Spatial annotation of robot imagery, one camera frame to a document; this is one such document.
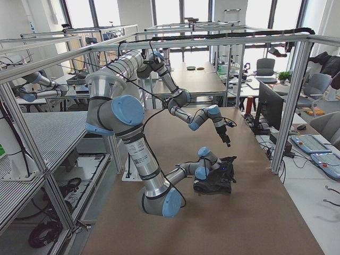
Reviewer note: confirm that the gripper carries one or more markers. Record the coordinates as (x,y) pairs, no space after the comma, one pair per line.
(215,177)
(221,130)

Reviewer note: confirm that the black t-shirt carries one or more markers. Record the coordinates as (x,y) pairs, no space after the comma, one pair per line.
(212,183)

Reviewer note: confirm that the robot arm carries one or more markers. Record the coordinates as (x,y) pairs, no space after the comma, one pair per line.
(111,112)
(180,97)

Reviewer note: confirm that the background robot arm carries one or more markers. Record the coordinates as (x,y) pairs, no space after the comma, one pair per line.
(48,88)

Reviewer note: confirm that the black Huawei monitor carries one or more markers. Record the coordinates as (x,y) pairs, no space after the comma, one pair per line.
(270,106)

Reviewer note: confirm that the blue teach pendant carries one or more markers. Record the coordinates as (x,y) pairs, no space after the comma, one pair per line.
(329,163)
(309,144)

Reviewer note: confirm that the grey office chair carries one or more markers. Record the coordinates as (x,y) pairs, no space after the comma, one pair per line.
(328,126)

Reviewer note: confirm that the metal reacher grabber tool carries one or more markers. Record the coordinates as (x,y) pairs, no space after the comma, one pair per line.
(334,200)

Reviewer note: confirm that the striped aluminium workbench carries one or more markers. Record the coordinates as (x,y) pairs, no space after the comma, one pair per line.
(56,133)

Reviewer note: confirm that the aluminium frame post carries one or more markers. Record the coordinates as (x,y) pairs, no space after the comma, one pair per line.
(292,99)

